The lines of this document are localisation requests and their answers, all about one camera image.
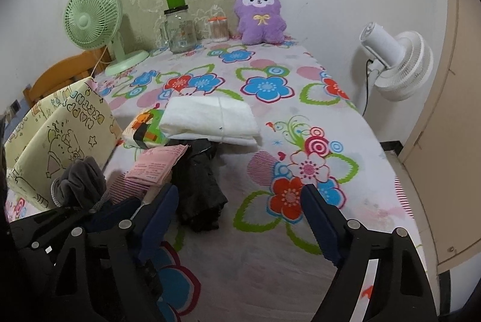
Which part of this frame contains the green desk fan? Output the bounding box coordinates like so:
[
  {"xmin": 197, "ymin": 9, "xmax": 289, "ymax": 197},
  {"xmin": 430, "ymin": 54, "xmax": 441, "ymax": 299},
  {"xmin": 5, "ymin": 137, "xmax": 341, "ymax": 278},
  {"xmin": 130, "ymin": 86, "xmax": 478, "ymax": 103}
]
[{"xmin": 63, "ymin": 0, "xmax": 150, "ymax": 77}]

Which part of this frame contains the glass jar mug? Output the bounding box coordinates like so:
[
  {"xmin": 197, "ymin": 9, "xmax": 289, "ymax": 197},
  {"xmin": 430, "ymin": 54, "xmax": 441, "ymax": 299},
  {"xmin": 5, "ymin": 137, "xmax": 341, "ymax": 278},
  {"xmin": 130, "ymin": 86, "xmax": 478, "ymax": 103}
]
[{"xmin": 160, "ymin": 5, "xmax": 196, "ymax": 54}]

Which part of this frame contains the floral bed sheet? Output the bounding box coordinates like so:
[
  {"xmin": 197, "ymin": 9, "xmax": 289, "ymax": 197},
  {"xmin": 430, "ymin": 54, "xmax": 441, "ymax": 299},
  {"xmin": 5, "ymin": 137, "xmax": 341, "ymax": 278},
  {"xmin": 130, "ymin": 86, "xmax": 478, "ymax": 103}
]
[{"xmin": 8, "ymin": 34, "xmax": 416, "ymax": 322}]

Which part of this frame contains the wooden chair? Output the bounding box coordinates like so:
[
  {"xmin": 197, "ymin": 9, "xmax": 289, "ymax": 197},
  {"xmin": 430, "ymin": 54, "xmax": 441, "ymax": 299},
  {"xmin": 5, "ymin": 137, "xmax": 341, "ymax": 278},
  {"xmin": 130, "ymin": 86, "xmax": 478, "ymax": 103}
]
[{"xmin": 23, "ymin": 50, "xmax": 113, "ymax": 108}]

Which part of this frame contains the green orange tissue packet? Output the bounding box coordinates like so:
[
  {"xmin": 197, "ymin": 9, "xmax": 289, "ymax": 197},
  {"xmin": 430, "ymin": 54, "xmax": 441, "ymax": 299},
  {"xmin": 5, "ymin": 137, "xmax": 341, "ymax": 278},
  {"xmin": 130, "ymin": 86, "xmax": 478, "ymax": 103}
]
[{"xmin": 123, "ymin": 103, "xmax": 170, "ymax": 150}]

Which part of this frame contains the cream fan cable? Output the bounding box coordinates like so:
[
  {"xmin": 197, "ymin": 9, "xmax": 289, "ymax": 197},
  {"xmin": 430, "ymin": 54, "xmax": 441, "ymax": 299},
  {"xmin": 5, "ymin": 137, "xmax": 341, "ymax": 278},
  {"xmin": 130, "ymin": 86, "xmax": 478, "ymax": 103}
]
[{"xmin": 90, "ymin": 47, "xmax": 111, "ymax": 76}]

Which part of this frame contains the pink packet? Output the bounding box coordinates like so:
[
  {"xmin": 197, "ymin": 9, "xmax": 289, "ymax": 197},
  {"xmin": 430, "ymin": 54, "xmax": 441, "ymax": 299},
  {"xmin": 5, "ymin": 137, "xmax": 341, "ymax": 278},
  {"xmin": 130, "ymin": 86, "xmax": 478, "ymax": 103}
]
[{"xmin": 124, "ymin": 143, "xmax": 189, "ymax": 187}]

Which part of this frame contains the purple plush toy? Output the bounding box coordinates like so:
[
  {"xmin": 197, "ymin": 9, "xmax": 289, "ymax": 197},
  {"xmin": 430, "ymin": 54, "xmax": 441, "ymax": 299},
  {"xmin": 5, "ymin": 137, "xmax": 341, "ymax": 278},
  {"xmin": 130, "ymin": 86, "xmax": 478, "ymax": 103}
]
[{"xmin": 233, "ymin": 0, "xmax": 288, "ymax": 45}]

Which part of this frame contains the black cloth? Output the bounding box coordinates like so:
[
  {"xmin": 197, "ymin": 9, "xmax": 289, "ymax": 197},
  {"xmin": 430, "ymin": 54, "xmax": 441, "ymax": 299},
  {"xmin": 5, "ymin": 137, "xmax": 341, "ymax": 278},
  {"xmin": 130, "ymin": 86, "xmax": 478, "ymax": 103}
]
[{"xmin": 164, "ymin": 138, "xmax": 228, "ymax": 232}]

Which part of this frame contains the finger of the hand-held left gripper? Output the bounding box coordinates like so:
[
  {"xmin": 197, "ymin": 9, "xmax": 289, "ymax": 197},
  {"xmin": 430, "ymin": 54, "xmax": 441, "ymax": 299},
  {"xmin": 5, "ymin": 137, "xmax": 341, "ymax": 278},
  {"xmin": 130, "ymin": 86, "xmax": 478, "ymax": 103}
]
[
  {"xmin": 56, "ymin": 196, "xmax": 144, "ymax": 234},
  {"xmin": 9, "ymin": 207, "xmax": 81, "ymax": 240}
]

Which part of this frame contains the black metal frame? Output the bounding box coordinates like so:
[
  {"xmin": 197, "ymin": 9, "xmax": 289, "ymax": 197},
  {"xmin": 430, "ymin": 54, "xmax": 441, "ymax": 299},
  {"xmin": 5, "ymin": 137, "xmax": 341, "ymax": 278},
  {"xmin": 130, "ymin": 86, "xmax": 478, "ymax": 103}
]
[{"xmin": 379, "ymin": 141, "xmax": 403, "ymax": 157}]

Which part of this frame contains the grey fleece cloth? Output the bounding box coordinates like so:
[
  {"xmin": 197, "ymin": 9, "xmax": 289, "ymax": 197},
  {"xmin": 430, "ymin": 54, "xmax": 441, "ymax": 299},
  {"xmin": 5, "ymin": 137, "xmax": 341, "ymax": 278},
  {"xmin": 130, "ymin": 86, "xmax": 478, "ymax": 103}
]
[{"xmin": 51, "ymin": 156, "xmax": 111, "ymax": 212}]

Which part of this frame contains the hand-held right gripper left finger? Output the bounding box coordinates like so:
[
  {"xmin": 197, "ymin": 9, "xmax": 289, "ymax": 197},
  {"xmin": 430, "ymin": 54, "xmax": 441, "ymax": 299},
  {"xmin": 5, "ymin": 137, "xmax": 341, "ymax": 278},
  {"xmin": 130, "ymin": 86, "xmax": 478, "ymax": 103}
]
[{"xmin": 47, "ymin": 184, "xmax": 180, "ymax": 322}]

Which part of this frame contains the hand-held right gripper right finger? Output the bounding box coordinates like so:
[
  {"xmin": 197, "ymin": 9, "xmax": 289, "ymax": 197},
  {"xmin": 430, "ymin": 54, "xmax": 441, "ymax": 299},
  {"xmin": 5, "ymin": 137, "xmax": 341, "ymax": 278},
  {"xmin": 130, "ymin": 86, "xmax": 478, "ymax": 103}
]
[{"xmin": 300, "ymin": 184, "xmax": 438, "ymax": 322}]

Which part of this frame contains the cotton swab container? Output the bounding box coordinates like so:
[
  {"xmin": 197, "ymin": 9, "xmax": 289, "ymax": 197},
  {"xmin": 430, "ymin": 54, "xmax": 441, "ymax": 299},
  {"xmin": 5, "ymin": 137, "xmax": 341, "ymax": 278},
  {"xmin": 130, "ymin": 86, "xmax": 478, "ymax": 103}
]
[{"xmin": 208, "ymin": 17, "xmax": 229, "ymax": 41}]

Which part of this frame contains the black fan cable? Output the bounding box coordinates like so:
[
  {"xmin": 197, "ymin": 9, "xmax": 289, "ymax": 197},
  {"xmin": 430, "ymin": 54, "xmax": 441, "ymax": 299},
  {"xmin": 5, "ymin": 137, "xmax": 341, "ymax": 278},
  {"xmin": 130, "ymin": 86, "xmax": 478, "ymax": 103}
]
[{"xmin": 359, "ymin": 59, "xmax": 372, "ymax": 116}]

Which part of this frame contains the white towel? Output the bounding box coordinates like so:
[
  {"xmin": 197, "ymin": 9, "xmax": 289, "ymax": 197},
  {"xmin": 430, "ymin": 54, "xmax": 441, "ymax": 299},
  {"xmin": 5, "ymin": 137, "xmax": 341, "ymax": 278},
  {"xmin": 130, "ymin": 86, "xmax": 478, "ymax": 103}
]
[{"xmin": 158, "ymin": 96, "xmax": 262, "ymax": 147}]

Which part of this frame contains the beige door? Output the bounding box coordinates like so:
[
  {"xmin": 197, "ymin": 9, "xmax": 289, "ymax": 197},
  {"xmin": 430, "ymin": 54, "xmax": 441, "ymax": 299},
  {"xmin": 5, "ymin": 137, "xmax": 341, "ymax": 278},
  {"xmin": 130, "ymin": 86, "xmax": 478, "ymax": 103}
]
[{"xmin": 398, "ymin": 0, "xmax": 481, "ymax": 274}]

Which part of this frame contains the white fan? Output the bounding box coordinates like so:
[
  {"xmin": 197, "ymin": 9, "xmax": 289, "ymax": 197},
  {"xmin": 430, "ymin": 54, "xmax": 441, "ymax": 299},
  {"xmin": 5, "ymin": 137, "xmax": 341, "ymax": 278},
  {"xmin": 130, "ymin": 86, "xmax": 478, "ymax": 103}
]
[{"xmin": 358, "ymin": 21, "xmax": 434, "ymax": 102}]

